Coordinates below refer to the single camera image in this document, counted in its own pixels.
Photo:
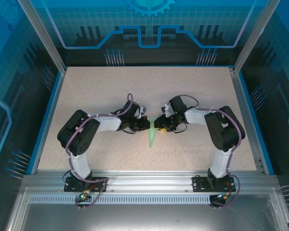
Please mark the light green paper sheet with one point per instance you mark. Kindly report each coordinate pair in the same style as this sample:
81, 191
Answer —
152, 138

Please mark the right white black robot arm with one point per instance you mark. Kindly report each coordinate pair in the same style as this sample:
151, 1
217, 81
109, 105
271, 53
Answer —
225, 131

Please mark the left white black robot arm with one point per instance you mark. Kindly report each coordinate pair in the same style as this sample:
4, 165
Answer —
77, 136

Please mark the blue table side border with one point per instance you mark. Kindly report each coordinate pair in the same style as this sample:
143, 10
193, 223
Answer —
47, 120
244, 84

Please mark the grey metal panel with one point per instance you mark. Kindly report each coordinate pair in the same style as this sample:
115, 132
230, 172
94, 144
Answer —
147, 216

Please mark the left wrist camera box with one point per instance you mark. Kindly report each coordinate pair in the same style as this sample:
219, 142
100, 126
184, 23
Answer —
142, 111

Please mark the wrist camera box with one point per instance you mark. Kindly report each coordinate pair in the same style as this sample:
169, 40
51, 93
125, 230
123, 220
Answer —
142, 111
166, 109

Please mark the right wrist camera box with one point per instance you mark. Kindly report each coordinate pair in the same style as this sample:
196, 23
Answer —
166, 109

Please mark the aluminium mounting rail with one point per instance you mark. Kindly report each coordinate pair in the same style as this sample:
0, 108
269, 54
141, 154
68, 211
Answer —
147, 180

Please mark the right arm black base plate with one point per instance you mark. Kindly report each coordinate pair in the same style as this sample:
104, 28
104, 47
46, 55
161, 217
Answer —
198, 184

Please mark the aluminium table side rail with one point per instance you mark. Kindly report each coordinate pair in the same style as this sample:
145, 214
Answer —
240, 91

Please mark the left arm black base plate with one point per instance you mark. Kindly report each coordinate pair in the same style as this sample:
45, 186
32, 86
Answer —
72, 186

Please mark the aluminium frame post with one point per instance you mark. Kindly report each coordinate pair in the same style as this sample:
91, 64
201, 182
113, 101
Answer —
255, 36
42, 36

